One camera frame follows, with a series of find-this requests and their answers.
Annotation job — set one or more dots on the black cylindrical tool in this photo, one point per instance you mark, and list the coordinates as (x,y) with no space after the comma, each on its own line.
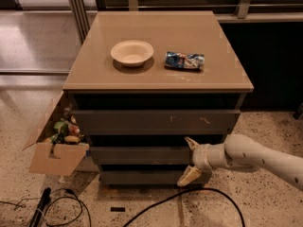
(44,200)

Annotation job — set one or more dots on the blue crumpled snack bag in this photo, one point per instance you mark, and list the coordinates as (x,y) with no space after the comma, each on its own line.
(184,61)

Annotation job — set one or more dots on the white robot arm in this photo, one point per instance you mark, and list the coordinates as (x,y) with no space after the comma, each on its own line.
(242,153)

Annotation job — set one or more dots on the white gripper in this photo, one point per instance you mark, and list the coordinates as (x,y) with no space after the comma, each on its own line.
(201,157)

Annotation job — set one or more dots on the metal window frame post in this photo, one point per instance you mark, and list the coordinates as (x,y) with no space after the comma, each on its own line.
(81,18)

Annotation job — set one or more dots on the grey drawer cabinet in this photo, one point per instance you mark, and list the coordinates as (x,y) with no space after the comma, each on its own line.
(98,82)

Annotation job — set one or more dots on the colourful toys in box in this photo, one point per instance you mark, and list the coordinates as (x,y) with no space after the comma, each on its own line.
(66,130)

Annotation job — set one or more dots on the small black floor tape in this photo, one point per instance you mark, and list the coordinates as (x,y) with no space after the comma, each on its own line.
(117,209)

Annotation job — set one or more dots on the grey drawer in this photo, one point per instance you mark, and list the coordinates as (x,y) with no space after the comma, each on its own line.
(156,122)
(140,177)
(141,155)

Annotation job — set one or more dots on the open cardboard box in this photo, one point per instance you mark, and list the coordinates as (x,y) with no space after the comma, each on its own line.
(49,159)

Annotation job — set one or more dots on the white paper bowl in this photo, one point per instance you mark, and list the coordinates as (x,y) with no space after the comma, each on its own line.
(132,53)

